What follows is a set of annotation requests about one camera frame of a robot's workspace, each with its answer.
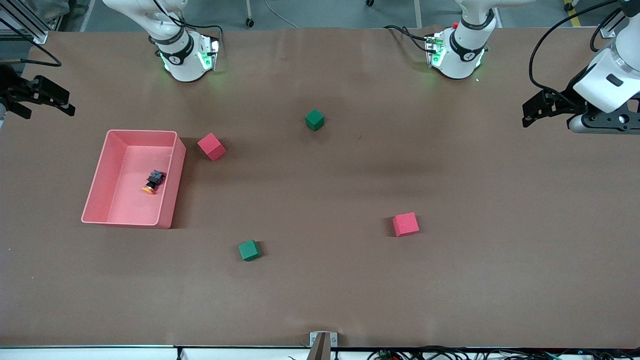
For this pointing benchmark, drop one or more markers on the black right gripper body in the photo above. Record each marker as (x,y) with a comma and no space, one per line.
(11,88)

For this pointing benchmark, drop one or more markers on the orange and black push button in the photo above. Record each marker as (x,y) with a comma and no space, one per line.
(156,178)

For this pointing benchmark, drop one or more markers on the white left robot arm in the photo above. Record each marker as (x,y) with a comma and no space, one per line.
(462,55)

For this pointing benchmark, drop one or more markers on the grey fabric bundle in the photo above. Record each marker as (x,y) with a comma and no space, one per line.
(50,7)

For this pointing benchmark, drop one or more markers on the pink plastic bin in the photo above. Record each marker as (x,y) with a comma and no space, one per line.
(130,202)

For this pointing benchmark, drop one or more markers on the red cube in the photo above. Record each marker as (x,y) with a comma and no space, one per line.
(211,147)
(405,225)

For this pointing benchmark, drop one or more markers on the metal leg with caster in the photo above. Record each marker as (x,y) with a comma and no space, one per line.
(249,22)

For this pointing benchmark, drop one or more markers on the green cube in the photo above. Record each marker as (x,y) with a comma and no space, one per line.
(248,250)
(315,120)

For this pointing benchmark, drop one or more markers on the aluminium frame profile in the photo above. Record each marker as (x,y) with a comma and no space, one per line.
(30,30)
(609,31)

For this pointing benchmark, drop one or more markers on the metal bracket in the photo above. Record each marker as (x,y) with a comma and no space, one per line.
(334,340)

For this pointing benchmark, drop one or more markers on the brown post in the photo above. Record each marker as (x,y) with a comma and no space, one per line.
(320,351)

